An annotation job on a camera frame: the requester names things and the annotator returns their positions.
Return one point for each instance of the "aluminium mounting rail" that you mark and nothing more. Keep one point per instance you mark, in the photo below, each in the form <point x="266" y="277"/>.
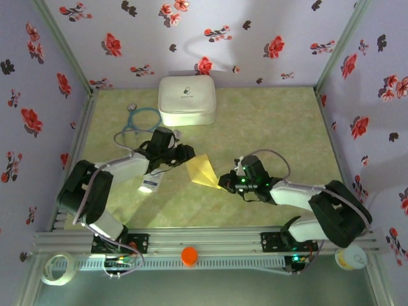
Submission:
<point x="207" y="240"/>

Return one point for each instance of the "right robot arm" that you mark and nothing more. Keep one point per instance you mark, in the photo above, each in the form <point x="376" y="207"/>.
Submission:
<point x="338" y="207"/>

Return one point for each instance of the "blue stethoscope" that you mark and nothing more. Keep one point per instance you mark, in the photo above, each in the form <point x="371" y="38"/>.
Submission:
<point x="131" y="107"/>

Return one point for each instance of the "aluminium side rail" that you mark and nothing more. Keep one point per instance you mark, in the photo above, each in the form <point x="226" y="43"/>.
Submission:
<point x="81" y="127"/>
<point x="338" y="159"/>

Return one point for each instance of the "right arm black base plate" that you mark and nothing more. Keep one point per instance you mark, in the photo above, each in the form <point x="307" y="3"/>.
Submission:
<point x="271" y="240"/>

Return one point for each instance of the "white packet with blue label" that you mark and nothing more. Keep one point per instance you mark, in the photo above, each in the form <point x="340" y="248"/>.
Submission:
<point x="151" y="185"/>

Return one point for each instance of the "orange round cap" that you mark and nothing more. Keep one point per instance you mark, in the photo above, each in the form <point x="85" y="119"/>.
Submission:
<point x="189" y="255"/>

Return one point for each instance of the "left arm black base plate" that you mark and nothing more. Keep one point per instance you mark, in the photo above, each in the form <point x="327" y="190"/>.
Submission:
<point x="140" y="242"/>

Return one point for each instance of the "clear tape roll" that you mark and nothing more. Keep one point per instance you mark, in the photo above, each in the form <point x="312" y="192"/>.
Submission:
<point x="57" y="282"/>

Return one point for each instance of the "aluminium frame post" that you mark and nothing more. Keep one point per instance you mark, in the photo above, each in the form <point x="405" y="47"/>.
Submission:
<point x="341" y="41"/>
<point x="60" y="44"/>

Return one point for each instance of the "white and yellow jar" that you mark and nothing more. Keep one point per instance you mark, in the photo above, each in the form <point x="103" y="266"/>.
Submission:
<point x="350" y="259"/>

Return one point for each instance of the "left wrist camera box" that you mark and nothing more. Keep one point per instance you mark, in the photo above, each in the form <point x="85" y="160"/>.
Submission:
<point x="177" y="133"/>

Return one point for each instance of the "small electronics board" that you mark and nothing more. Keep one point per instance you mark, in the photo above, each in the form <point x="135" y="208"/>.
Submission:
<point x="299" y="259"/>
<point x="119" y="262"/>

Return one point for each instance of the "yellow square paper sheet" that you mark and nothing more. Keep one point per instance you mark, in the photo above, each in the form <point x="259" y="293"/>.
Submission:
<point x="201" y="169"/>

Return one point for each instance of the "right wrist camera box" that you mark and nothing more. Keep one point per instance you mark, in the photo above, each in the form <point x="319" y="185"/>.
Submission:
<point x="239" y="163"/>

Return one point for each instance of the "white medical pouch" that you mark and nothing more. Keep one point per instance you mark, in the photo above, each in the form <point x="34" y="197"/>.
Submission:
<point x="188" y="99"/>

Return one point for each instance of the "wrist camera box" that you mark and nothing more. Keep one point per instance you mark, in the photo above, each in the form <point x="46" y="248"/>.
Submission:
<point x="177" y="133"/>
<point x="239" y="163"/>

